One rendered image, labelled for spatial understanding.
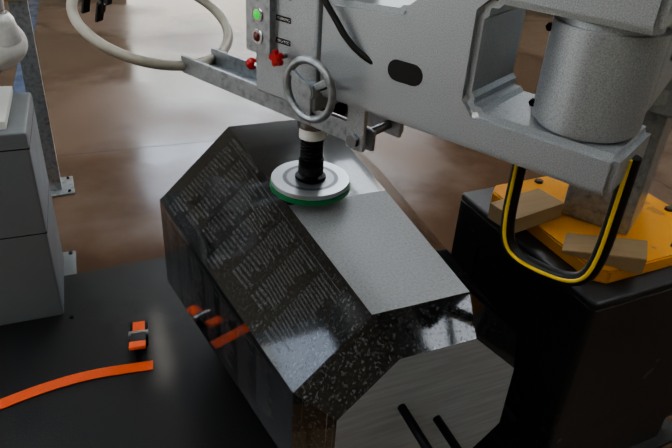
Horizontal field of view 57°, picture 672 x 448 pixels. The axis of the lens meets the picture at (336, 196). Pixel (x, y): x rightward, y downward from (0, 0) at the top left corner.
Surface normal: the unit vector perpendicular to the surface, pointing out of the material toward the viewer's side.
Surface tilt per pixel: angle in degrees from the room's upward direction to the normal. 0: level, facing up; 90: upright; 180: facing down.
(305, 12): 90
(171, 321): 0
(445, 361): 90
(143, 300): 0
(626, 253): 11
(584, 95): 90
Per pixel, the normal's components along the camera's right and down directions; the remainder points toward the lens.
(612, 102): -0.06, 0.49
